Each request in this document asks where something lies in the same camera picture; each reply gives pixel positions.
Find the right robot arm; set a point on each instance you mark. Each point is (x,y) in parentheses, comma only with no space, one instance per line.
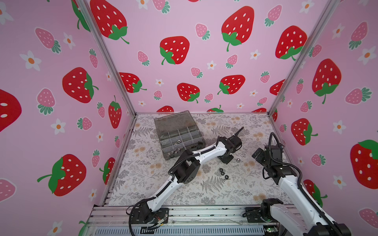
(313,221)

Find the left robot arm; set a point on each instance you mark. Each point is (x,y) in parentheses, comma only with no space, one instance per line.
(183,172)

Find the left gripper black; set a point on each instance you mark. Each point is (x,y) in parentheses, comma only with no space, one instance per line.
(227,162)

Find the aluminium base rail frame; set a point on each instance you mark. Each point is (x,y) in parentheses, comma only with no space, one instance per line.
(183,221)

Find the clear plastic organizer box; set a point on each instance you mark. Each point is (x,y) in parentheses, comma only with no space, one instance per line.
(180,126)

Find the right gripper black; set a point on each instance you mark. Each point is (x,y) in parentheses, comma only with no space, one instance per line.
(263,155)

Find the silver wing nut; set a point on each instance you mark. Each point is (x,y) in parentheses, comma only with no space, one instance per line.
(176,151)

